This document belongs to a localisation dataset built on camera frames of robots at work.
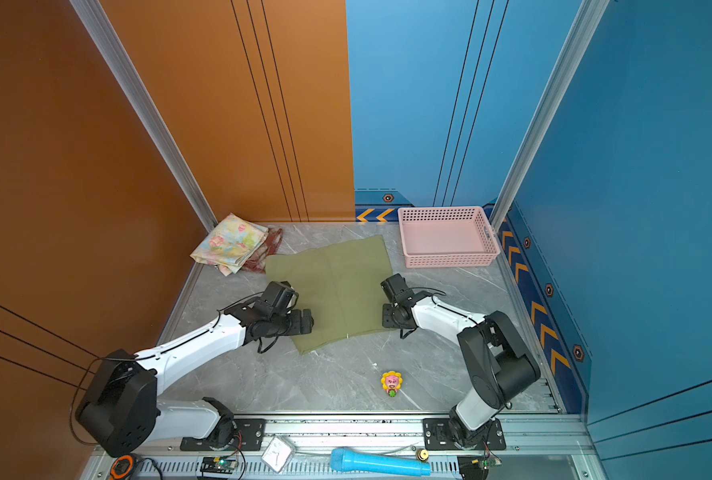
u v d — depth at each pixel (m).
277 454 0.70
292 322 0.77
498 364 0.45
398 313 0.67
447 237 1.16
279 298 0.68
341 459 0.67
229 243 1.06
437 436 0.72
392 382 0.77
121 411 0.42
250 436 0.74
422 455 0.68
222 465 0.71
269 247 1.10
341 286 1.02
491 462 0.69
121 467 0.67
